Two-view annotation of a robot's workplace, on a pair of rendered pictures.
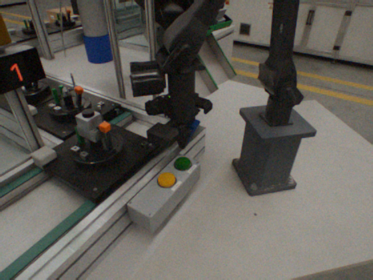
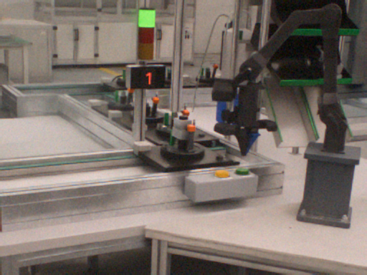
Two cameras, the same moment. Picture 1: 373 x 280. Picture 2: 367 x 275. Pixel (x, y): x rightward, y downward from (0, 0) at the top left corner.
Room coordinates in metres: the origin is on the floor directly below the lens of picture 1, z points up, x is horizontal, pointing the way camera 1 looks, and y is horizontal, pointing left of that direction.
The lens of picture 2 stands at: (-1.11, -0.64, 1.49)
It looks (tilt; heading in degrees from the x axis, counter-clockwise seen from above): 18 degrees down; 31
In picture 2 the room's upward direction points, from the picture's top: 2 degrees clockwise
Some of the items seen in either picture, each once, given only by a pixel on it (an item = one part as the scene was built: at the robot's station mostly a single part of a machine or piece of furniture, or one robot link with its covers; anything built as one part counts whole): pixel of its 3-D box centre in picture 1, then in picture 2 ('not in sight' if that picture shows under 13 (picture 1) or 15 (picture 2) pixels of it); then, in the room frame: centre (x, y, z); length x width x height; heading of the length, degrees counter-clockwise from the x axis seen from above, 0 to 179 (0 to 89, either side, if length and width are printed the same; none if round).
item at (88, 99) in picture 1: (67, 98); (175, 122); (0.77, 0.39, 1.01); 0.24 x 0.24 x 0.13; 57
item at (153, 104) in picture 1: (162, 103); (236, 114); (0.52, 0.05, 1.13); 0.07 x 0.07 x 0.06; 58
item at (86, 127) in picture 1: (88, 122); (181, 126); (0.55, 0.25, 1.06); 0.08 x 0.04 x 0.07; 58
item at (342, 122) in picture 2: (283, 87); (335, 119); (0.56, -0.23, 1.15); 0.09 x 0.07 x 0.06; 15
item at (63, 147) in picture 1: (99, 153); (181, 157); (0.54, 0.24, 0.96); 0.24 x 0.24 x 0.02; 57
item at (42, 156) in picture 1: (44, 157); (142, 148); (0.51, 0.37, 0.97); 0.05 x 0.05 x 0.04; 57
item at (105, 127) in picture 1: (104, 136); (189, 137); (0.52, 0.20, 1.04); 0.04 x 0.02 x 0.08; 57
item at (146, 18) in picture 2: not in sight; (146, 18); (0.54, 0.38, 1.38); 0.05 x 0.05 x 0.05
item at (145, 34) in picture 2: not in sight; (146, 34); (0.54, 0.38, 1.33); 0.05 x 0.05 x 0.05
